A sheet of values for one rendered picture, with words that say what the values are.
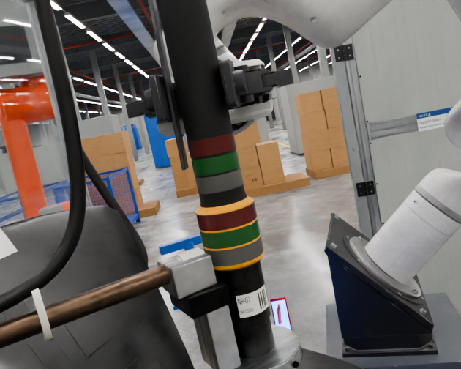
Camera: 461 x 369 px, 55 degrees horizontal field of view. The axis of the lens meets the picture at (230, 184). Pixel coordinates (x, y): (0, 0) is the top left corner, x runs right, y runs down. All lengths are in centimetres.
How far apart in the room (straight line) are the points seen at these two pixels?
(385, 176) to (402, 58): 53
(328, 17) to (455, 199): 56
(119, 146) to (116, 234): 782
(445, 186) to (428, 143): 123
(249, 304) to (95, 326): 12
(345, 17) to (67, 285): 40
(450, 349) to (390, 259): 21
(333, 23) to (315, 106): 793
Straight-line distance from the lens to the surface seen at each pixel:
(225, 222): 31
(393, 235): 102
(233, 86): 30
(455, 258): 239
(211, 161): 30
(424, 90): 221
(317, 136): 849
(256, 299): 33
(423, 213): 101
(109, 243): 43
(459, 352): 107
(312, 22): 55
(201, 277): 31
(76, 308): 30
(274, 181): 798
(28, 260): 42
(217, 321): 32
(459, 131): 103
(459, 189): 100
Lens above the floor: 149
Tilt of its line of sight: 9 degrees down
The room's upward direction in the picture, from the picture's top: 12 degrees counter-clockwise
